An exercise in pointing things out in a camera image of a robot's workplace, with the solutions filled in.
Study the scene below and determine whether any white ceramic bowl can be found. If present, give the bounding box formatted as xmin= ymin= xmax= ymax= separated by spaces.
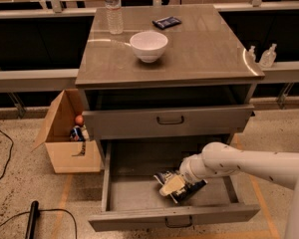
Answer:
xmin=130 ymin=31 xmax=168 ymax=63

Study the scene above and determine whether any small dark blue snack packet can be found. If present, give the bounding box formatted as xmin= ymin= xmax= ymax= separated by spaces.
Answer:
xmin=152 ymin=16 xmax=181 ymax=30

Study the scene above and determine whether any blue can in box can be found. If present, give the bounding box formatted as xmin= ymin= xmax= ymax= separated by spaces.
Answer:
xmin=70 ymin=126 xmax=85 ymax=141

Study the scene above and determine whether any black cylindrical floor object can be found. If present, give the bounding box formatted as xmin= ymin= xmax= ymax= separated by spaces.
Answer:
xmin=25 ymin=200 xmax=40 ymax=239

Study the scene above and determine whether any clear plastic water bottle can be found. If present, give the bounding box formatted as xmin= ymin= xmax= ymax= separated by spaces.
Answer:
xmin=105 ymin=0 xmax=124 ymax=35

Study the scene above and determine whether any grey metal railing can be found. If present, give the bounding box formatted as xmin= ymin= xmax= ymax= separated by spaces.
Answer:
xmin=0 ymin=1 xmax=299 ymax=93

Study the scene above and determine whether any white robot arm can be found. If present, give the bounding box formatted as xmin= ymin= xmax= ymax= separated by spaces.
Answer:
xmin=154 ymin=142 xmax=299 ymax=239

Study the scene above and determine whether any cardboard box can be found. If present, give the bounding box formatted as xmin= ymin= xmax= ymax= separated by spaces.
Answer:
xmin=33 ymin=89 xmax=103 ymax=173

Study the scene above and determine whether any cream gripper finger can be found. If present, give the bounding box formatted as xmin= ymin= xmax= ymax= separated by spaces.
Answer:
xmin=159 ymin=174 xmax=185 ymax=196

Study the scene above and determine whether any grey drawer cabinet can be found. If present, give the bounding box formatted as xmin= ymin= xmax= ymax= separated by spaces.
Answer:
xmin=75 ymin=3 xmax=266 ymax=171

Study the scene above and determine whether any clear sanitizer pump bottle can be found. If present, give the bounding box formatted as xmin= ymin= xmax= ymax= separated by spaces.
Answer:
xmin=259 ymin=43 xmax=277 ymax=68

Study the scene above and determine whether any closed top drawer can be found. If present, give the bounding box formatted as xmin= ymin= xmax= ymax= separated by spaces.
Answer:
xmin=83 ymin=105 xmax=254 ymax=139

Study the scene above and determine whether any open middle drawer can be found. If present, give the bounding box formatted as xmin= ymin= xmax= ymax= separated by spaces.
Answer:
xmin=89 ymin=135 xmax=260 ymax=232

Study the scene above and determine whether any thin black cable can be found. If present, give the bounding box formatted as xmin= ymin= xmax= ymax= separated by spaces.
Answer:
xmin=0 ymin=208 xmax=78 ymax=239

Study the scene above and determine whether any orange ball in box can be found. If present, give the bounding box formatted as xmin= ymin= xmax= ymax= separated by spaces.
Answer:
xmin=75 ymin=115 xmax=84 ymax=126

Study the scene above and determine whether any blue chip bag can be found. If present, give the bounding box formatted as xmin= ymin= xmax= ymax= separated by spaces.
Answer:
xmin=153 ymin=171 xmax=207 ymax=204

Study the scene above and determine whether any small clear pump bottle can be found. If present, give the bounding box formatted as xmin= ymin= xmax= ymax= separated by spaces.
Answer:
xmin=248 ymin=46 xmax=256 ymax=62

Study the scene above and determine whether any black cable on floor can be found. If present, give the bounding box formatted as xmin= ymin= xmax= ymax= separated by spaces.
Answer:
xmin=0 ymin=119 xmax=15 ymax=186

